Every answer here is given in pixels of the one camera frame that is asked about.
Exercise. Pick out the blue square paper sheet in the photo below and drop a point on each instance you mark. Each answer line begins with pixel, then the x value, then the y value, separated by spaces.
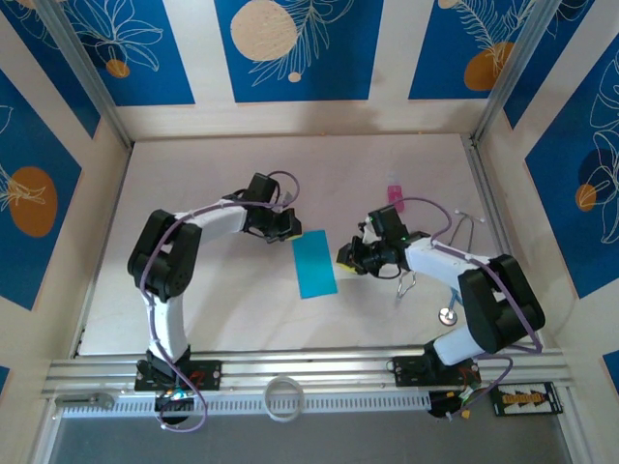
pixel 314 266

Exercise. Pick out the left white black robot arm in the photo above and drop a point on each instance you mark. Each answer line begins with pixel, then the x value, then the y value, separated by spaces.
pixel 167 270

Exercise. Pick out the pink plastic bottle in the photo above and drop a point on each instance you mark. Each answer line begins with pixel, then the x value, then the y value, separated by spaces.
pixel 395 193

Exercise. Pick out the blue tube stethoscope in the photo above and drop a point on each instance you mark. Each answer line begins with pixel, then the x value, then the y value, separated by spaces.
pixel 447 316

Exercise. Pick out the green-lit control board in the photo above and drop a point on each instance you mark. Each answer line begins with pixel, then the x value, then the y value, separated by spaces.
pixel 174 397

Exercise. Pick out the black panel with orange arrows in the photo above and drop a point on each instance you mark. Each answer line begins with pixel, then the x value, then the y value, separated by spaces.
pixel 527 398

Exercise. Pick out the long aluminium base rail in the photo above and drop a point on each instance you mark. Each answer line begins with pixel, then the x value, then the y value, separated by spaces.
pixel 314 365

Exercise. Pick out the aluminium side rail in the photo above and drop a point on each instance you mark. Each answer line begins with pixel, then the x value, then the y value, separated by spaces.
pixel 488 193

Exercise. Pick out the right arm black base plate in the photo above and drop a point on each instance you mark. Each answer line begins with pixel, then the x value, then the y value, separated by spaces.
pixel 411 372

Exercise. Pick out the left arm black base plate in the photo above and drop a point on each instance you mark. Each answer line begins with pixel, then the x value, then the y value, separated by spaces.
pixel 208 374

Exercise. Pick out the aluminium frame post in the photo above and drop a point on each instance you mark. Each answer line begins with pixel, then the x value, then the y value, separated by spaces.
pixel 87 77
pixel 512 72

